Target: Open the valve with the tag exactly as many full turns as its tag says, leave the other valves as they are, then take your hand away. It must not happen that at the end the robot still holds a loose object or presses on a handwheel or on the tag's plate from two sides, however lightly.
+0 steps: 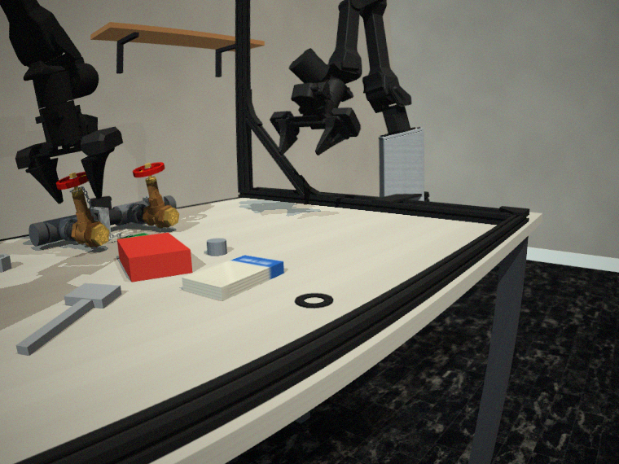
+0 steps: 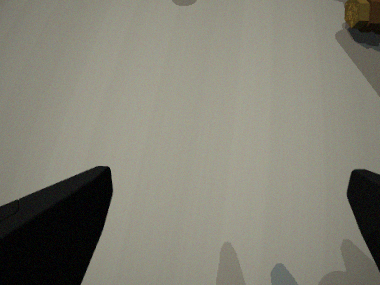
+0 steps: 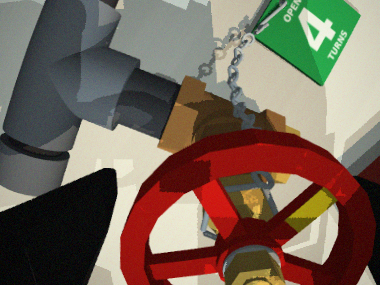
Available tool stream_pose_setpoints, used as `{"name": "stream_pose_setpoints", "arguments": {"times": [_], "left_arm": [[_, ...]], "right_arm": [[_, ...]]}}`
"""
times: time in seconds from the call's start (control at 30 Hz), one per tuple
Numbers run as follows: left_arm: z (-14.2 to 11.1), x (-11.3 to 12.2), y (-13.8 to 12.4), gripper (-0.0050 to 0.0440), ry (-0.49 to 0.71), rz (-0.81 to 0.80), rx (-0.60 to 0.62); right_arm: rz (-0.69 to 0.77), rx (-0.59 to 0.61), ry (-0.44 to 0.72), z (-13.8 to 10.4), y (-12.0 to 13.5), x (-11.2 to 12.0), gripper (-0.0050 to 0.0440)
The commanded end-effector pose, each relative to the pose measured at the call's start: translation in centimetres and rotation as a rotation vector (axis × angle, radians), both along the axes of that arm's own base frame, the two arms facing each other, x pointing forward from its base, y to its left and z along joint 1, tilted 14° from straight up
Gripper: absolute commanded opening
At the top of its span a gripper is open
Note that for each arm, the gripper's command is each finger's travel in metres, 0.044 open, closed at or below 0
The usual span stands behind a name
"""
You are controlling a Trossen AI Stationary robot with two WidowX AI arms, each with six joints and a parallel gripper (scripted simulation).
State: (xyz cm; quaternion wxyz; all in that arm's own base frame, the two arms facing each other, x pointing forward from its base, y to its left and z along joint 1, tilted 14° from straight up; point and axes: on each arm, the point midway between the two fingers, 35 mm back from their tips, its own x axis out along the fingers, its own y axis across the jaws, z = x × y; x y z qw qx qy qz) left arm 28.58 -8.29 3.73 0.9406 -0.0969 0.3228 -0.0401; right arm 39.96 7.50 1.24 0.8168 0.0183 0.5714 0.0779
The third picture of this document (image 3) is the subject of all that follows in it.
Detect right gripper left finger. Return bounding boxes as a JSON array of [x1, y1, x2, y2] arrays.
[[0, 168, 118, 285]]

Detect red block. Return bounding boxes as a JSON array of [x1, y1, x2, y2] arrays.
[[357, 156, 380, 184]]

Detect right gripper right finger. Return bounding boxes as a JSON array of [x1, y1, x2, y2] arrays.
[[353, 176, 380, 285]]

